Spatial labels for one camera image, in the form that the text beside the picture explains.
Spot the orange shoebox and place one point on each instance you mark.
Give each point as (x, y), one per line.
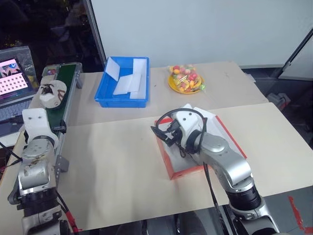
(185, 172)

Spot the blue plastic bin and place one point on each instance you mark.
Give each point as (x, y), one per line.
(105, 98)

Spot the black diagonal frame bar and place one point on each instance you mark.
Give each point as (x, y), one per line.
(297, 52)

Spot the green conveyor belt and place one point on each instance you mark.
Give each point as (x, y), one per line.
(64, 76)

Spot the long white foam strip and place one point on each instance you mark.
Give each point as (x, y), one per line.
(140, 71)

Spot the grey and red device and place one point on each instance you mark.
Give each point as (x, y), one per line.
(278, 99)

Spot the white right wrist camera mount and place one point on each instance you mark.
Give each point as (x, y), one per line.
(190, 122)

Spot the red floor tape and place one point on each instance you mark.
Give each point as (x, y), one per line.
(296, 210)

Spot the laptop with pink screen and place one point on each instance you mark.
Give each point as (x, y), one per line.
(12, 78)

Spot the yellow plate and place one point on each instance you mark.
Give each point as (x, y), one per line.
(174, 86)

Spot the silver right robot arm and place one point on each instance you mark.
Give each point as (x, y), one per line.
(220, 156)

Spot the grey plastic bag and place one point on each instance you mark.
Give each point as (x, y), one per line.
(24, 56)

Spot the bag of toy fruit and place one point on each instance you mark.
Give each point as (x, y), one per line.
(185, 73)

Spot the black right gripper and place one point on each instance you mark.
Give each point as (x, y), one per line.
(176, 133)

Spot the white foam sheet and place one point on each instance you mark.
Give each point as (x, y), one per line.
(113, 68)

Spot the aluminium post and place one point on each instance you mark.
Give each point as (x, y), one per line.
(96, 31)

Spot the white foam block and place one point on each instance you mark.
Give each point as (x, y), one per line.
(123, 85)

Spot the white shoe brown print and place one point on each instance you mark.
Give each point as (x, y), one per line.
(57, 86)

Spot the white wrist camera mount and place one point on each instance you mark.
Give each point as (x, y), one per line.
(35, 122)
(190, 122)

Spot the beige cardboard sheet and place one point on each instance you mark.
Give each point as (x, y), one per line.
(117, 159)
(220, 85)

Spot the small colourful item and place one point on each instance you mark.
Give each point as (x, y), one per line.
(51, 71)

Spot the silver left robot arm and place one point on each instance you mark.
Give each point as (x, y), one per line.
(34, 171)

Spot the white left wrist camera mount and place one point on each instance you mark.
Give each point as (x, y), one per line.
(35, 122)

